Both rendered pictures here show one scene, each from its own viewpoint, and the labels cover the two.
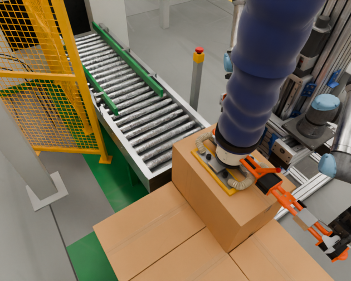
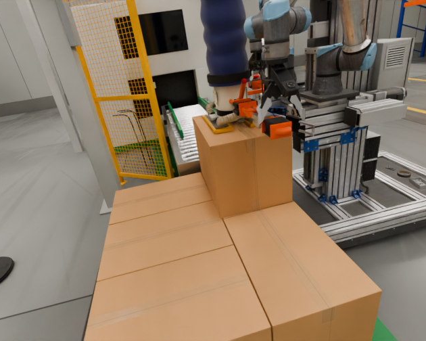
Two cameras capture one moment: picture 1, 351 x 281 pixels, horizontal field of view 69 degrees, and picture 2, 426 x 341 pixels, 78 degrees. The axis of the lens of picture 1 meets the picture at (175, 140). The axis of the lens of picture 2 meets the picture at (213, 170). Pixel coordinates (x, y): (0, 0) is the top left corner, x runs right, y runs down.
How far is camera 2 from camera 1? 1.23 m
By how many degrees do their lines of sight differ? 31
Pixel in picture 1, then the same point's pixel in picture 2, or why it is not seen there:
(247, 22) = not seen: outside the picture
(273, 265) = (270, 233)
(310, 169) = (393, 201)
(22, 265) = (69, 246)
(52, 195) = not seen: hidden behind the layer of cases
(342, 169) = (256, 17)
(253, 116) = (217, 32)
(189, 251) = (184, 212)
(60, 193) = not seen: hidden behind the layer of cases
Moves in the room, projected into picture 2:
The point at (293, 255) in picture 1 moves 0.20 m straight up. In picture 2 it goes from (302, 230) to (302, 192)
